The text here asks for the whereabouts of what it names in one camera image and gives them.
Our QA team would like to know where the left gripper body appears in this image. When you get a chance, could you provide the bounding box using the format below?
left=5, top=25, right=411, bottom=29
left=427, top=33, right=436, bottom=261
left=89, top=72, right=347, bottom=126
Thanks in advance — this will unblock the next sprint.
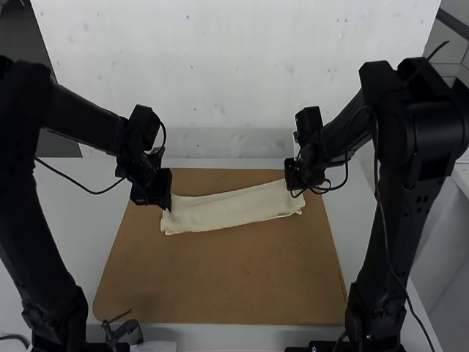
left=115, top=152, right=174, bottom=208

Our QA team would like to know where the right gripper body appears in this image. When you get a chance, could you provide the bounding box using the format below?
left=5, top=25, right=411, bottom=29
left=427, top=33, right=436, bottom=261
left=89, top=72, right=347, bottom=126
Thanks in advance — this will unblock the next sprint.
left=292, top=146, right=328, bottom=192

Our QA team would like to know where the pale towel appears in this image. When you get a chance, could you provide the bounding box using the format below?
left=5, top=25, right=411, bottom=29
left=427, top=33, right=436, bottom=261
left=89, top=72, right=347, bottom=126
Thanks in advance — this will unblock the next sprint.
left=159, top=178, right=307, bottom=236

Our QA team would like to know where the cork mat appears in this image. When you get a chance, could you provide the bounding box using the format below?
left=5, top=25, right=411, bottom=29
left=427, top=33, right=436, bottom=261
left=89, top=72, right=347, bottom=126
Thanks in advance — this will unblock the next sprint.
left=92, top=167, right=349, bottom=327

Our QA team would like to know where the black clamp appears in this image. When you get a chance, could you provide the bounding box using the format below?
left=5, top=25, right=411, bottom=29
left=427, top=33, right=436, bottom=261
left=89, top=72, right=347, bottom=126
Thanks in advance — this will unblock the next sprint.
left=100, top=309, right=144, bottom=346

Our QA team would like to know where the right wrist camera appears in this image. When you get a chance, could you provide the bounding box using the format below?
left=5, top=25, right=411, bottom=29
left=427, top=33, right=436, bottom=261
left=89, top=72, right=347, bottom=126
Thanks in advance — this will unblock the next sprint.
left=284, top=158, right=298, bottom=191

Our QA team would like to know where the black cable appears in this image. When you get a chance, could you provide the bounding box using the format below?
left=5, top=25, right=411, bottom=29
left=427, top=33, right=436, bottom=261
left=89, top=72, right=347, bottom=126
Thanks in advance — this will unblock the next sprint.
left=401, top=289, right=432, bottom=352
left=34, top=122, right=168, bottom=196
left=289, top=177, right=333, bottom=195
left=344, top=105, right=389, bottom=221

